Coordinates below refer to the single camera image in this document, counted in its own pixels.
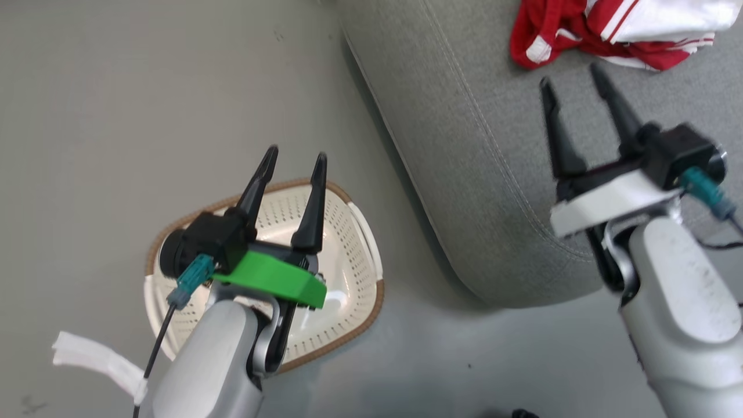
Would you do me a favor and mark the white perforated laundry basket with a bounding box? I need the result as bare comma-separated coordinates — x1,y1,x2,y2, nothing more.
143,178,385,373

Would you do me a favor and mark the white cable wrap strip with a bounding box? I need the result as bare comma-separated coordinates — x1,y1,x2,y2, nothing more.
52,331,149,406

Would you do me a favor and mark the teal camera cable plug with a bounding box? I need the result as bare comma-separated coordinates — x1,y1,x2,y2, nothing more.
679,167,738,220
167,254,215,310

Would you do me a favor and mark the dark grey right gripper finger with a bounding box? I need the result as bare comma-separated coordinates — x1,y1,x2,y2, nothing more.
589,62,646,158
538,77,589,181

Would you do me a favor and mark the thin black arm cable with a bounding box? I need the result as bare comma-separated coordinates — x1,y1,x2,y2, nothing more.
694,212,743,251
132,303,178,418

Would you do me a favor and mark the grey fabric sofa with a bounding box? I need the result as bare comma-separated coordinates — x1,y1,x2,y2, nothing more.
337,0,743,308

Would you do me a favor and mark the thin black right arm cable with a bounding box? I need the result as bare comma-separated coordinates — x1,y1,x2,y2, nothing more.
694,212,743,251

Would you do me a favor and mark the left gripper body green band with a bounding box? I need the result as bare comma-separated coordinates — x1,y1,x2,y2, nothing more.
211,242,327,309

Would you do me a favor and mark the teal left camera cable plug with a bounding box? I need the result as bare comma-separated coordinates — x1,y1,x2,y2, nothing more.
167,254,215,310

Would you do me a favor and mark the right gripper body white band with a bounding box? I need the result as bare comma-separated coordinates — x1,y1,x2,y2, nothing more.
549,158,684,240

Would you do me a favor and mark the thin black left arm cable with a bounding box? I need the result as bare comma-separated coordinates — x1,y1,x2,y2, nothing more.
132,303,178,418

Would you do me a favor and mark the red and white garment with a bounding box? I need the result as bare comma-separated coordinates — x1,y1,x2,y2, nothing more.
510,0,742,72

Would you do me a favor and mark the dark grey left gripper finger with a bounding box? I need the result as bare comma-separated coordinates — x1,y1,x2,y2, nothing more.
232,145,280,232
290,152,329,255

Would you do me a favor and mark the teal right camera cable plug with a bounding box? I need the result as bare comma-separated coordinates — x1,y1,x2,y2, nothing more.
679,167,738,220

